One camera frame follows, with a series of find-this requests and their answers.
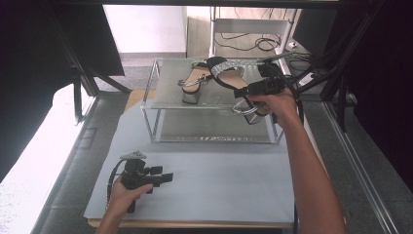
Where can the white metal stand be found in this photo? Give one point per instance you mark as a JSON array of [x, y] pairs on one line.
[[253, 26]]

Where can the silver two-tier shoe rack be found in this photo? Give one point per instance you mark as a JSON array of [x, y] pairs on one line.
[[214, 125]]

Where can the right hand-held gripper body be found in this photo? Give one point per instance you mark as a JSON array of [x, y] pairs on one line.
[[271, 79]]

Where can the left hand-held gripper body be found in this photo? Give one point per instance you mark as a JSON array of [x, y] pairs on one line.
[[134, 170]]

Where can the person's left hand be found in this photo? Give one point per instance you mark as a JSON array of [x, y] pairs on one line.
[[125, 195]]

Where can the aluminium floor rail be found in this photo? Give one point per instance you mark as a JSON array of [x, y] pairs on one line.
[[360, 172]]

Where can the person's right hand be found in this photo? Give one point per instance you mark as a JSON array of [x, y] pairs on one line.
[[279, 105]]

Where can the black metal frame strut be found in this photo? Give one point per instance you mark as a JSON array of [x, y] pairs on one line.
[[341, 74], [81, 78]]

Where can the black curtain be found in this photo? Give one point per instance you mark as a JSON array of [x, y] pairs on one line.
[[383, 81], [29, 65]]

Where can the light blue table sheet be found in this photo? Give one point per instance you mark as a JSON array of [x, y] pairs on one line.
[[211, 182]]

